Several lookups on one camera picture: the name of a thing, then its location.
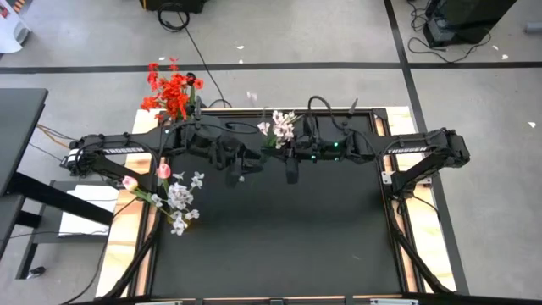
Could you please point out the black desk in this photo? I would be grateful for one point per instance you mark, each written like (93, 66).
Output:
(21, 127)

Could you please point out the small upright post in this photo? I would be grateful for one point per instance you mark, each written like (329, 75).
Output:
(353, 106)

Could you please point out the white paper sheet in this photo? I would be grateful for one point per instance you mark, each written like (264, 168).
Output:
(84, 212)

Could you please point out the white floor object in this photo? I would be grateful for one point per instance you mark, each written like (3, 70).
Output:
(10, 29)

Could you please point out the small silver frame bracket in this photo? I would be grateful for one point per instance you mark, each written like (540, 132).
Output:
(386, 178)

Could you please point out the white flower bunch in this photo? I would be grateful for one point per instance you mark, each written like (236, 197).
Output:
(178, 195)
(281, 127)

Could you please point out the black diagonal frame strut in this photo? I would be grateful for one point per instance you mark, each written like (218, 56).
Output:
(135, 262)
(417, 262)

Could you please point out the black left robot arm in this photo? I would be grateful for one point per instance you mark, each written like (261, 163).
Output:
(123, 150)

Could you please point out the wooden side board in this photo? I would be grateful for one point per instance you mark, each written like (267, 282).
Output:
(123, 237)
(427, 237)

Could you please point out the black floor equipment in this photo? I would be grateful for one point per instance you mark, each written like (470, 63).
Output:
(173, 4)

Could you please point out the small grey floor object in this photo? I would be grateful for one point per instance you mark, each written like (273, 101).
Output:
(534, 28)

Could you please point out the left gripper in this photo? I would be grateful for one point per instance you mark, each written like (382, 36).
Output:
(233, 152)

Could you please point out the pink tulip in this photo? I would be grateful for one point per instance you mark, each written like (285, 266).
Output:
(163, 170)
(130, 183)

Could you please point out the black equipment case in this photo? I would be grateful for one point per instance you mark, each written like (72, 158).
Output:
(466, 17)

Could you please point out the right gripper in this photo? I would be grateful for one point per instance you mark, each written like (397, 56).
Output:
(326, 148)

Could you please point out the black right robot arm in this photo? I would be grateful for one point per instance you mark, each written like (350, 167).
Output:
(406, 150)

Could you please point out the long silver end plate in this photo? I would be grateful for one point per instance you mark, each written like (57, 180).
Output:
(158, 303)
(394, 301)

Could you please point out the dark tulip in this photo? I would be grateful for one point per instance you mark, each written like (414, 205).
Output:
(191, 79)

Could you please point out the small dark floor device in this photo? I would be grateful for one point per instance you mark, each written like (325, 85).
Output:
(37, 271)

